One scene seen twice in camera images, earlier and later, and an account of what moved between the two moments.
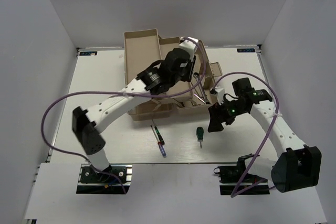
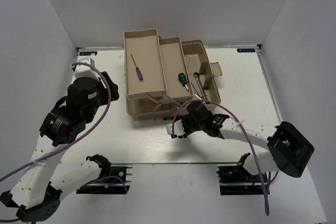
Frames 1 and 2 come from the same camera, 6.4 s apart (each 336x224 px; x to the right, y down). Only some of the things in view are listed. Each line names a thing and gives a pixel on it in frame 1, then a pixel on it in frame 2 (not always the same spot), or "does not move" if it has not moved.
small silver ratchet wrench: x=199 y=97 does not move
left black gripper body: x=186 y=75 to x=90 y=115
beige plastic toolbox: x=143 y=49 does not move
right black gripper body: x=232 y=109 to x=190 y=125
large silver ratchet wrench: x=197 y=75 does not move
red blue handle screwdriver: x=159 y=144 to x=139 y=73
